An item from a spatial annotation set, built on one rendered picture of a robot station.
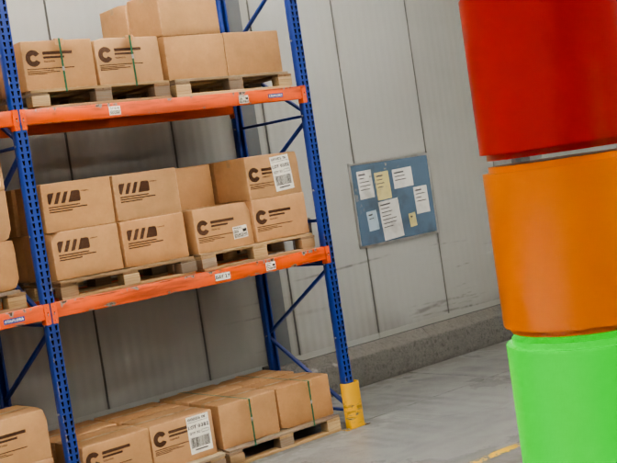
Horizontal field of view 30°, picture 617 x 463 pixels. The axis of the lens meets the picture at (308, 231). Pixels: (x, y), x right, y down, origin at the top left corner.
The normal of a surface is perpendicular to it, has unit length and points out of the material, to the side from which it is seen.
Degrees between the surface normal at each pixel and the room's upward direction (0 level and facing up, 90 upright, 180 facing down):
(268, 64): 94
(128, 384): 90
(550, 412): 90
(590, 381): 90
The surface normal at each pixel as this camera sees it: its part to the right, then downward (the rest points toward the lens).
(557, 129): -0.29, 0.10
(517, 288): -0.88, 0.15
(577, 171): -0.04, 0.06
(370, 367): 0.64, -0.06
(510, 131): -0.73, 0.15
